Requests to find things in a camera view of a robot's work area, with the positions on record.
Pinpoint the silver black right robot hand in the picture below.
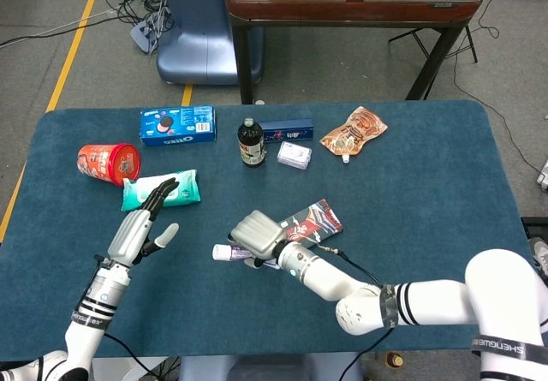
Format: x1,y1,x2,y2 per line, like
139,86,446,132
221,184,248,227
226,209,288,269

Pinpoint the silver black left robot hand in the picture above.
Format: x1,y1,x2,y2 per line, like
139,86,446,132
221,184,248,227
106,177,180,269

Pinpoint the purple white toothpaste tube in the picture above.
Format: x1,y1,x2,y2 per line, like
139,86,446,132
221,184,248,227
212,243,279,270

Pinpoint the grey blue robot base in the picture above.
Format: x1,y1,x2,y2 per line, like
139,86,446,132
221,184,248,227
178,352,365,381

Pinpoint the green wet wipes pack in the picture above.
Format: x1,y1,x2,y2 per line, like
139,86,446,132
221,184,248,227
121,169,202,213

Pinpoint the red instant noodle cup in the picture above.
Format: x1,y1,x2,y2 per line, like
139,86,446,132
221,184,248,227
76,142,142,188

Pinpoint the clear plastic case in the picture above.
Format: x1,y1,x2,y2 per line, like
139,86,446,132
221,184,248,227
276,140,313,170

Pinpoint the dark glass bottle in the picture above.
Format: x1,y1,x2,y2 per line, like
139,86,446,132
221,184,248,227
237,117,266,169

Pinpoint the blue table mat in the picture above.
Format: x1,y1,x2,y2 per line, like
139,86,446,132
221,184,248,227
0,99,541,360

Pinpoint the long dark blue box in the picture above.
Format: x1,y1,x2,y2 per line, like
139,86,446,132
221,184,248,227
258,118,315,144

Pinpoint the blue Oreo cookie box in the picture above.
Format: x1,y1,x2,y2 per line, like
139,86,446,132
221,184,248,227
140,105,217,148

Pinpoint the orange spout pouch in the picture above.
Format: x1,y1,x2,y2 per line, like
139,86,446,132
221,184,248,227
319,105,389,164

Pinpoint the white box under table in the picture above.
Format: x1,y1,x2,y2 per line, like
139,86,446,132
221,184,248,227
91,356,169,381

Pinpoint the small brown bottle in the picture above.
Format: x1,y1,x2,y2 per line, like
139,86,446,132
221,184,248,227
384,350,406,369

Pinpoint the blue grey machine base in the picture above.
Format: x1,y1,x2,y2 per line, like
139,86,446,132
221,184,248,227
156,0,265,86

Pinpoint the grey power strip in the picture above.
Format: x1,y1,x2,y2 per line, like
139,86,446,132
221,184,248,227
129,11,172,55

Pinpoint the brown wooden table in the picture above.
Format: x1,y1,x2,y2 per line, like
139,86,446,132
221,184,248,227
225,0,485,106

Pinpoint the black crate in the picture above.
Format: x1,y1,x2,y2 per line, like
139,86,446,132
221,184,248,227
520,216,548,241

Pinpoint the grey sneaker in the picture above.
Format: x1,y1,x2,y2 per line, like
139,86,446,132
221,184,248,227
528,237,548,278

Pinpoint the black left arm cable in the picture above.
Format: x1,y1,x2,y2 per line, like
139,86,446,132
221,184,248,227
102,332,155,376

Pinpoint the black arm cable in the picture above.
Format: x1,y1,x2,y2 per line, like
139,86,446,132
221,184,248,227
102,332,155,376
319,246,396,381

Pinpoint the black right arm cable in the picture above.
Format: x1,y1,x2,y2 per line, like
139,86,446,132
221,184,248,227
319,246,396,381

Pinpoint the white floor cable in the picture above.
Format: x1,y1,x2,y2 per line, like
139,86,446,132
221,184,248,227
0,8,119,49

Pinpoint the thin black floor cable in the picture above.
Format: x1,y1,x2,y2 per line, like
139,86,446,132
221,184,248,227
451,0,544,177

